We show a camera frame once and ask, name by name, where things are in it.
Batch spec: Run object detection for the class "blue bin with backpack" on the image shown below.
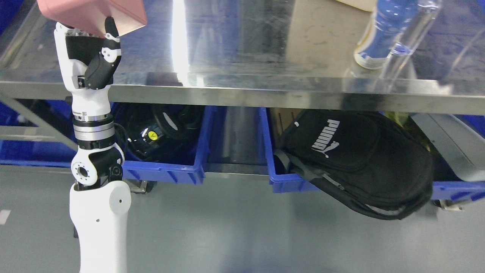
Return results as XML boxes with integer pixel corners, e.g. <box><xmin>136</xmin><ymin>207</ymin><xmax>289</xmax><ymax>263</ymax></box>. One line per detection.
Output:
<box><xmin>258</xmin><ymin>107</ymin><xmax>320</xmax><ymax>194</ymax></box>

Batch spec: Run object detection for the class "pink plastic storage box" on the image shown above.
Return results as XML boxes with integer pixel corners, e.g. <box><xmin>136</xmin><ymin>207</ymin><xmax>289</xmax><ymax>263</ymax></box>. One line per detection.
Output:
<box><xmin>38</xmin><ymin>0</ymin><xmax>147</xmax><ymax>36</ymax></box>

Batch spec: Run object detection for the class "blue bin with helmet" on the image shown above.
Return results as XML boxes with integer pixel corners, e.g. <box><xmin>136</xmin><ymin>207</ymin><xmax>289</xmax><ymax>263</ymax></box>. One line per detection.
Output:
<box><xmin>111</xmin><ymin>102</ymin><xmax>217</xmax><ymax>185</ymax></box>

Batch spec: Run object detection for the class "clear plastic water bottle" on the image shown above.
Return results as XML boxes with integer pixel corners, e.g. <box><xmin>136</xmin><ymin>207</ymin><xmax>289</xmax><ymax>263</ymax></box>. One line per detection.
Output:
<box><xmin>354</xmin><ymin>0</ymin><xmax>443</xmax><ymax>70</ymax></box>

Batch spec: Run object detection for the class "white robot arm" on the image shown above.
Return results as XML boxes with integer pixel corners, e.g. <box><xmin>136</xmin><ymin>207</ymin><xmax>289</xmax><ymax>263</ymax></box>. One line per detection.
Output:
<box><xmin>54</xmin><ymin>17</ymin><xmax>131</xmax><ymax>273</ymax></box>

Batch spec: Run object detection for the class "black Puma backpack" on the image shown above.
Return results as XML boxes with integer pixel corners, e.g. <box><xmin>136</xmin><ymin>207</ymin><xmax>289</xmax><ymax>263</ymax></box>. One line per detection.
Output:
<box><xmin>272</xmin><ymin>109</ymin><xmax>433</xmax><ymax>221</ymax></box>

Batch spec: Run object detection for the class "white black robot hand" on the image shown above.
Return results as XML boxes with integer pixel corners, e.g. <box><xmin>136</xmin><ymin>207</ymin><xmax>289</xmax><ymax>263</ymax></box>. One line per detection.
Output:
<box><xmin>54</xmin><ymin>17</ymin><xmax>121</xmax><ymax>118</ymax></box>

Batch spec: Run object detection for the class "blue bin far right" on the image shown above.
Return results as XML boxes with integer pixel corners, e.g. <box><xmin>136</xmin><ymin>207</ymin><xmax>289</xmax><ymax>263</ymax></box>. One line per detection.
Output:
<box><xmin>438</xmin><ymin>115</ymin><xmax>484</xmax><ymax>202</ymax></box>

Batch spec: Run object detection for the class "grey plastic case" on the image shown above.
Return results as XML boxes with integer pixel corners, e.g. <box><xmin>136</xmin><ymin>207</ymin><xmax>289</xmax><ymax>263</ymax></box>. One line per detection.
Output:
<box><xmin>410</xmin><ymin>113</ymin><xmax>485</xmax><ymax>182</ymax></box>

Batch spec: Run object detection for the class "blue bin far left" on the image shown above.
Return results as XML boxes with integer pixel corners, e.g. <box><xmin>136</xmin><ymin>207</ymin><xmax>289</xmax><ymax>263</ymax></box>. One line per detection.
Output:
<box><xmin>0</xmin><ymin>99</ymin><xmax>77</xmax><ymax>168</ymax></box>

